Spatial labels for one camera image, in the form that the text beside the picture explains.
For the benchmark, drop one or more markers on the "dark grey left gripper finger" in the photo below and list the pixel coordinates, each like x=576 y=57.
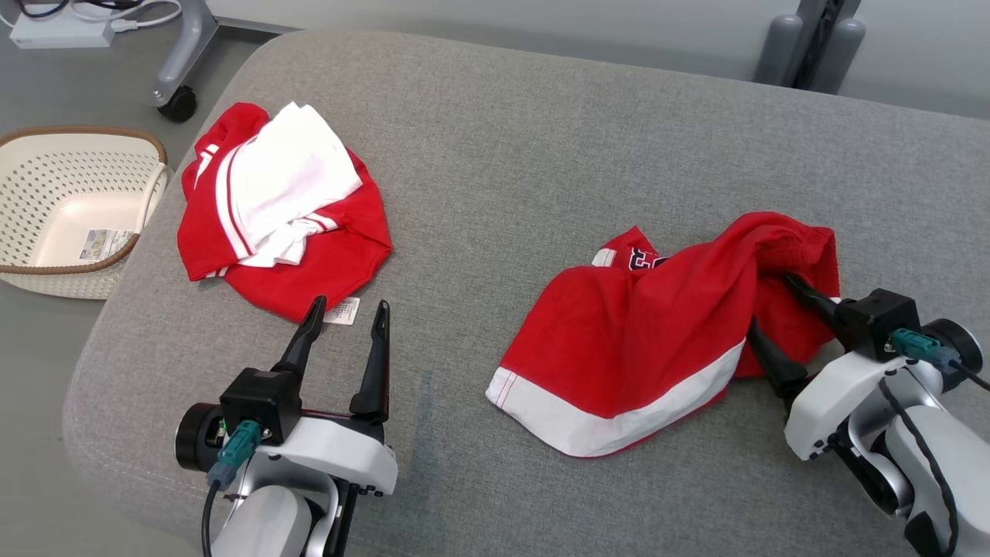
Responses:
x=303 y=344
x=377 y=371

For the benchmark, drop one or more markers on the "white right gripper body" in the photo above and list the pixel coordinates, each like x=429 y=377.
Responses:
x=831 y=402

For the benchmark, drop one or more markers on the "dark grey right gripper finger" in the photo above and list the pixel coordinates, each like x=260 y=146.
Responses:
x=777 y=367
x=816 y=302

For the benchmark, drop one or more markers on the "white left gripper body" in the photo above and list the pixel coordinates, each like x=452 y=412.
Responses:
x=340 y=452

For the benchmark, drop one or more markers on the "red jersey with white sleeves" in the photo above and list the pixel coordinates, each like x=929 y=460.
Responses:
x=332 y=255

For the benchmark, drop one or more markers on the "red shorts with white band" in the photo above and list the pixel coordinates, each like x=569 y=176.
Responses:
x=619 y=340

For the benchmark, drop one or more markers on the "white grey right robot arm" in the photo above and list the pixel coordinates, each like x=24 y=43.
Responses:
x=936 y=464

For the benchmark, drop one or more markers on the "paper label in basket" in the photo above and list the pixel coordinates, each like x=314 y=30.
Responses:
x=104 y=244

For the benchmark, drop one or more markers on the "cream perforated laundry basket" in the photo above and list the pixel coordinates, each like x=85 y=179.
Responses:
x=46 y=178

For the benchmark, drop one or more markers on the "grey stand leg with caster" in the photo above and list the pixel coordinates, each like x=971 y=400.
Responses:
x=189 y=39

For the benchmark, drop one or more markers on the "white power adapter box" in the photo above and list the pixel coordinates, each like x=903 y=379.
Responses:
x=62 y=32

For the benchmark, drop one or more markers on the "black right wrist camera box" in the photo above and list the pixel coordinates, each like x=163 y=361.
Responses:
x=878 y=321

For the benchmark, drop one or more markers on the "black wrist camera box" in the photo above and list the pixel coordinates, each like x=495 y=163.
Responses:
x=878 y=321
x=259 y=402

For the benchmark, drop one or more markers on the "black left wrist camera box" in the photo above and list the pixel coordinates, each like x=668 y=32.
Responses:
x=259 y=402

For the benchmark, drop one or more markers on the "grey metal partition post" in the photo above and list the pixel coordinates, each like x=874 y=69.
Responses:
x=781 y=46

